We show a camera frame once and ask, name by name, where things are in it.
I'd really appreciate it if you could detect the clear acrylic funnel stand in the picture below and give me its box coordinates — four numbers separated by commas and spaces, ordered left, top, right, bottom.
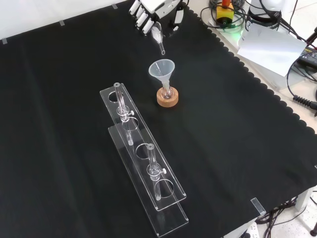
99, 82, 190, 238

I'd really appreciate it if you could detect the yellow stop button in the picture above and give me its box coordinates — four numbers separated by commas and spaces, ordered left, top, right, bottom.
215, 0, 235, 27

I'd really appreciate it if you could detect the clear plastic funnel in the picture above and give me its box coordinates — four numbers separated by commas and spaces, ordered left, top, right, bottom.
148, 59, 176, 91

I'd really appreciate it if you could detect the small round-bottom glass flask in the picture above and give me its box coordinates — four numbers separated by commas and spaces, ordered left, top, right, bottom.
159, 84, 173, 100

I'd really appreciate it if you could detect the black coiled cable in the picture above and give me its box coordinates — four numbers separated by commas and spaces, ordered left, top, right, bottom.
286, 57, 317, 112

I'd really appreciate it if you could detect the white power strip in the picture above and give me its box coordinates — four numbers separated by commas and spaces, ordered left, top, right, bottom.
241, 222, 261, 238

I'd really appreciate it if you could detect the black cloth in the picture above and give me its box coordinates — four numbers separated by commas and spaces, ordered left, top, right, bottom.
0, 0, 317, 238

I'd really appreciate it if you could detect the cork ring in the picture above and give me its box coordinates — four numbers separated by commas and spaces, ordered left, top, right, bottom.
156, 88, 179, 108

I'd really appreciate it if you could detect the clear plastic clip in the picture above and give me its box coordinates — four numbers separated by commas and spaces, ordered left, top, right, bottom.
250, 197, 266, 215

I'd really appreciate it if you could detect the pale board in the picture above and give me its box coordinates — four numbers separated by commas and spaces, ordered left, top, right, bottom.
237, 23, 308, 78

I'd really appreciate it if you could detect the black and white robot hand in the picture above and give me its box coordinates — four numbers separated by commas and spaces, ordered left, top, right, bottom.
128, 0, 189, 38

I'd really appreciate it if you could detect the white table leg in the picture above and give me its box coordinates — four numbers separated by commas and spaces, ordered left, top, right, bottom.
296, 189, 314, 213

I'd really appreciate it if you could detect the black power adapter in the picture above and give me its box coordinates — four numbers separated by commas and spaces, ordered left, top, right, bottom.
297, 46, 317, 68

